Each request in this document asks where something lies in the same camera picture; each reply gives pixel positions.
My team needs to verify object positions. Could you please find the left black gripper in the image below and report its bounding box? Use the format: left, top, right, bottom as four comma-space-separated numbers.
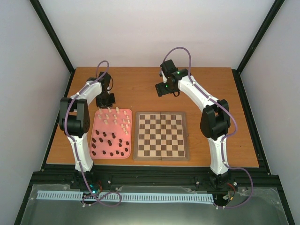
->
96, 92, 115, 109

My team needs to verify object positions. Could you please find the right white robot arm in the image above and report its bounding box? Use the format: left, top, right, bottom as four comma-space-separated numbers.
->
155, 60, 231, 190

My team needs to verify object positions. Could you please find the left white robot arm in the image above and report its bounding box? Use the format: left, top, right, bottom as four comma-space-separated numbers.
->
59, 72, 115, 173

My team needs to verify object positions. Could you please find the wooden chess board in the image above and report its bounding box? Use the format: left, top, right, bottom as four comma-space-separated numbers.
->
133, 112, 190, 161

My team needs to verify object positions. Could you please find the pink plastic tray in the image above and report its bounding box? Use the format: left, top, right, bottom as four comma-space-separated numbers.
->
90, 108, 133, 159

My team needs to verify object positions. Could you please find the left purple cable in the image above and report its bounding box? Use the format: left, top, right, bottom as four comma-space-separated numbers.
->
64, 60, 122, 207

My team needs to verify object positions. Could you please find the black aluminium frame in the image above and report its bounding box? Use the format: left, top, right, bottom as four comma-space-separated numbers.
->
15, 0, 295, 225

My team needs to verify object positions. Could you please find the light blue cable duct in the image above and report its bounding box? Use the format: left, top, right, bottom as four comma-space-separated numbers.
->
36, 190, 213, 204

